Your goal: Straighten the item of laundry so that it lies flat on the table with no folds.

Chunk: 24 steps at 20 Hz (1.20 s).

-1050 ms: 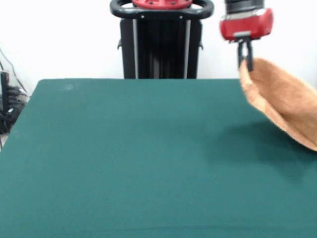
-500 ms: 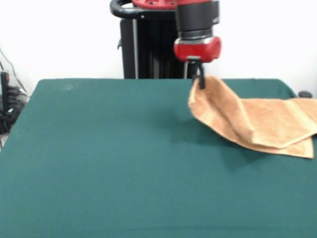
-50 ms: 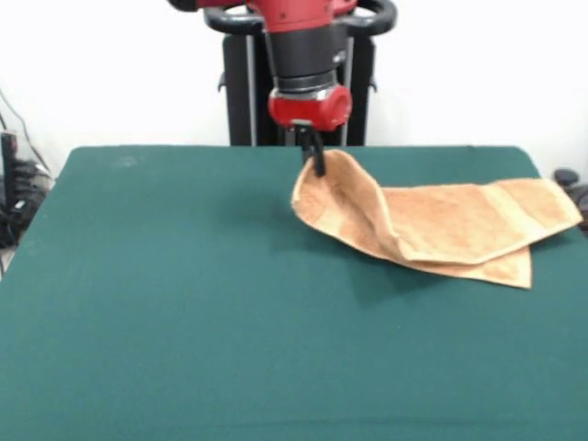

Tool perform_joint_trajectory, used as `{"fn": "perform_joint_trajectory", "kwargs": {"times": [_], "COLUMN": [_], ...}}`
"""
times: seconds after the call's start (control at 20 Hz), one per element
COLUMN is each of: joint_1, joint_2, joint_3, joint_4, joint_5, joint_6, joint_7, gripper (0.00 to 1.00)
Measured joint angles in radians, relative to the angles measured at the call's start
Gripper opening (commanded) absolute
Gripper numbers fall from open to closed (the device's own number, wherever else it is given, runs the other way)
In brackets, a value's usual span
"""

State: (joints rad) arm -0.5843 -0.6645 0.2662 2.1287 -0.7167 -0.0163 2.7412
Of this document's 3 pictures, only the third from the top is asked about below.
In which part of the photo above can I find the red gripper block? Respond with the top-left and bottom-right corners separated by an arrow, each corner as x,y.
267,84 -> 353,178

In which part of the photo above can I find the tan terry towel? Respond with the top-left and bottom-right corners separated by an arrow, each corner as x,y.
291,149 -> 584,290

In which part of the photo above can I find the dark green table cloth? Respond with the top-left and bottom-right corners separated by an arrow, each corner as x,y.
0,144 -> 588,441

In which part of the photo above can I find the round black knob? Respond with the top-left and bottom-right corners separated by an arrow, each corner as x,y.
552,168 -> 581,186

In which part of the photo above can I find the dark grey chair base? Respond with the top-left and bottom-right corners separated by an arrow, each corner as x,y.
567,185 -> 588,233

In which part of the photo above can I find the black robot pedestal with handle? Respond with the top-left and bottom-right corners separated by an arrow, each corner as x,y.
204,0 -> 399,147

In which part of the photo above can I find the thin grey cable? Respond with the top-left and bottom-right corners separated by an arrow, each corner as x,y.
0,85 -> 52,178

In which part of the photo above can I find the black equipment pile with cables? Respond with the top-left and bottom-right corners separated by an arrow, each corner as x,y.
0,158 -> 54,252

